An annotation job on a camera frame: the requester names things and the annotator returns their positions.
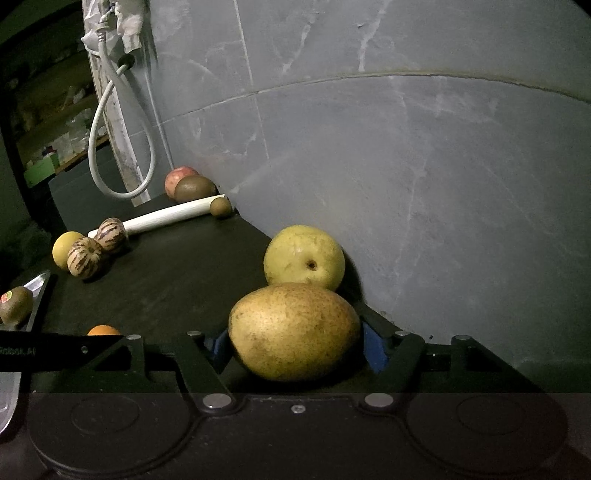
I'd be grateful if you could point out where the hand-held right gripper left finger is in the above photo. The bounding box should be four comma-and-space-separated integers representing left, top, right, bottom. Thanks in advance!
69, 329, 237, 413

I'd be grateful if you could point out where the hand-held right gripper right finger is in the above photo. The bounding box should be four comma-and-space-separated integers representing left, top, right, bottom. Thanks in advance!
353, 300, 546, 411

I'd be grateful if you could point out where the large brown speckled pear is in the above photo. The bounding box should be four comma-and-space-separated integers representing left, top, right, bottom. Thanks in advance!
228, 282, 362, 383

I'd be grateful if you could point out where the striped pepino melon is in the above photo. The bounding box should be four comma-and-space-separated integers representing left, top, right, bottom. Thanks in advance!
95, 217, 129, 254
67, 237, 103, 280

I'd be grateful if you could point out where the kiwi with red sticker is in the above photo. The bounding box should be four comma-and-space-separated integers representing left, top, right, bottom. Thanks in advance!
0, 286, 34, 326

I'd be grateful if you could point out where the metal tray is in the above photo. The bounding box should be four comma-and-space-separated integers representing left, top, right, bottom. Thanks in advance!
0, 271, 51, 435

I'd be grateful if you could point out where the black mat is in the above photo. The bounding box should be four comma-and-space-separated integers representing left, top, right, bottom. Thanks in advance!
0, 191, 546, 394

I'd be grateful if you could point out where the yellow lemon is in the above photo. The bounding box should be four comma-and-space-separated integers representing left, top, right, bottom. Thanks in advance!
52, 231, 86, 271

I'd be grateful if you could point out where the yellow round pear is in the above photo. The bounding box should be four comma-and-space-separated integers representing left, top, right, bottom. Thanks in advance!
263, 224, 346, 291

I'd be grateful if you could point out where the white rod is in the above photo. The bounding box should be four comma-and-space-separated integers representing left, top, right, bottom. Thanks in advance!
88, 194, 227, 239

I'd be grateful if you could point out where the brown kiwi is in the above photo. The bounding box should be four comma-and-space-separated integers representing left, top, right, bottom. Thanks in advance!
174, 175, 218, 203

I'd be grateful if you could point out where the red apple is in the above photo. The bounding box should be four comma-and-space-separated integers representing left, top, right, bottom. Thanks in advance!
165, 166, 200, 200

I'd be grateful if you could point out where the green box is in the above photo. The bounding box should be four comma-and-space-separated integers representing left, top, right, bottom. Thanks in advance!
24, 151, 62, 188

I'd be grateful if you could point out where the white cloth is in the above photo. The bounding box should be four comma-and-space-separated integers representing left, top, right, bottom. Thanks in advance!
81, 0, 149, 52

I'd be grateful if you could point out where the white hanging cable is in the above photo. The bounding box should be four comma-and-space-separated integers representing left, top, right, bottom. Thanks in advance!
82, 0, 160, 207

